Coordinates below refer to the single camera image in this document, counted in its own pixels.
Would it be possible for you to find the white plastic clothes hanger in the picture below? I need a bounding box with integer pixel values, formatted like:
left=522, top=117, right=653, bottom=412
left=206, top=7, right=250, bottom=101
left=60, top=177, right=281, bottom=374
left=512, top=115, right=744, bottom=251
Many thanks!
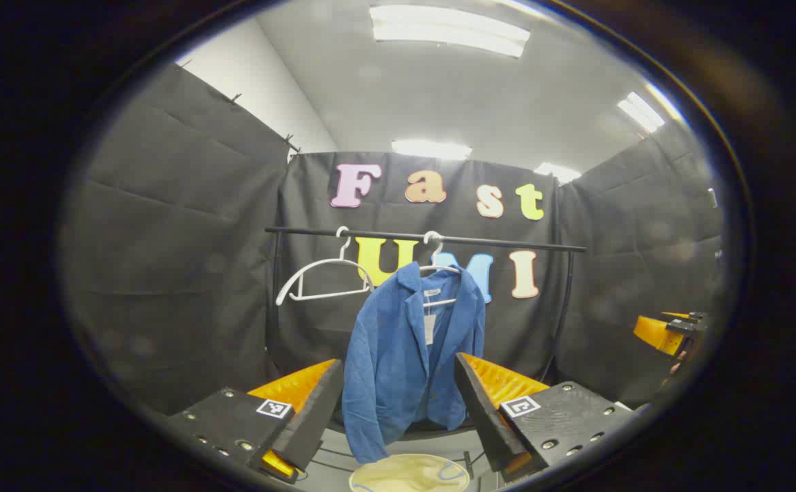
left=275, top=226, right=376, bottom=307
left=420, top=231, right=463, bottom=308

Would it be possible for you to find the black metal clothes rack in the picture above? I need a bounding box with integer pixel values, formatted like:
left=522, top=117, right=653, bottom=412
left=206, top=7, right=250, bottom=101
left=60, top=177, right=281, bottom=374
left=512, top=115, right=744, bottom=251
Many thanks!
left=264, top=225, right=588, bottom=438

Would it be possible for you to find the ceiling light panel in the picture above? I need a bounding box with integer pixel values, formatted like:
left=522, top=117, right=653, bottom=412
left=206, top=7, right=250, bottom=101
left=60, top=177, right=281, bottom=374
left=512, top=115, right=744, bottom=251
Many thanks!
left=391, top=139, right=474, bottom=161
left=369, top=5, right=532, bottom=59
left=534, top=162, right=581, bottom=184
left=616, top=91, right=666, bottom=134

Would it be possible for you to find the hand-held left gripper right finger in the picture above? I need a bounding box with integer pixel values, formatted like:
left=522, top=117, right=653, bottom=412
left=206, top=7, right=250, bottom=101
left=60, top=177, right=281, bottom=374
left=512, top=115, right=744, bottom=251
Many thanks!
left=454, top=353, right=637, bottom=480

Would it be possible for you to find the blue corduroy jacket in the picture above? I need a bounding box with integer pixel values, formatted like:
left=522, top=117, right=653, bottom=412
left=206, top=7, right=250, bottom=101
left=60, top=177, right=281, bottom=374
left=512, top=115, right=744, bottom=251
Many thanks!
left=342, top=262, right=487, bottom=465

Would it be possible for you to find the beige laundry hamper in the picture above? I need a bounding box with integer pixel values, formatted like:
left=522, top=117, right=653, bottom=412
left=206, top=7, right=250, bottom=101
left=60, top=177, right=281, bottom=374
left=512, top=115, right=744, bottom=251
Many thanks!
left=348, top=453, right=471, bottom=492

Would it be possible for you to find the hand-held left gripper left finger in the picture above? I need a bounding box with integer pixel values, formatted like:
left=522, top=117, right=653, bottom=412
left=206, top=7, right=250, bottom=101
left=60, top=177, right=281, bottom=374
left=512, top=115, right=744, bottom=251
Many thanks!
left=165, top=359, right=344, bottom=484

